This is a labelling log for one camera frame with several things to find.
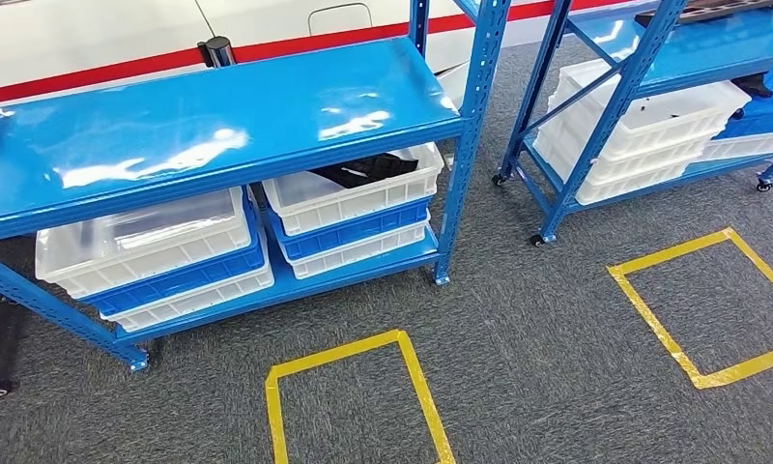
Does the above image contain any white car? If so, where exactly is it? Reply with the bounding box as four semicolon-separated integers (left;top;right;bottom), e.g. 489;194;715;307
0;0;618;107

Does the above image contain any black barrier post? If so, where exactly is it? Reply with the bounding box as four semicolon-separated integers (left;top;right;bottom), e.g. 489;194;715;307
197;36;238;69

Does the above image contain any red barrier belt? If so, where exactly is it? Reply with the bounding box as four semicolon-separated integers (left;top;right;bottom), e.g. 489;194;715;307
232;0;631;64
0;47;205;107

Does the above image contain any black plastic part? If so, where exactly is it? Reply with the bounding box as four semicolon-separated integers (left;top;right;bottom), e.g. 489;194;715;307
309;152;419;190
731;73;773;101

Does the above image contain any black plastic plate bracket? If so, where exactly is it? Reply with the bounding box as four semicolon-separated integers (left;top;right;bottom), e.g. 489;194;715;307
634;0;773;28

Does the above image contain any white plastic bin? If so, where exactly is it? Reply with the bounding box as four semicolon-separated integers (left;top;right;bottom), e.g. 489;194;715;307
697;130;773;162
101;233;275;333
539;159;692;206
261;141;445;237
35;186;253;301
283;217;431;280
549;58;753;161
531;128;711;187

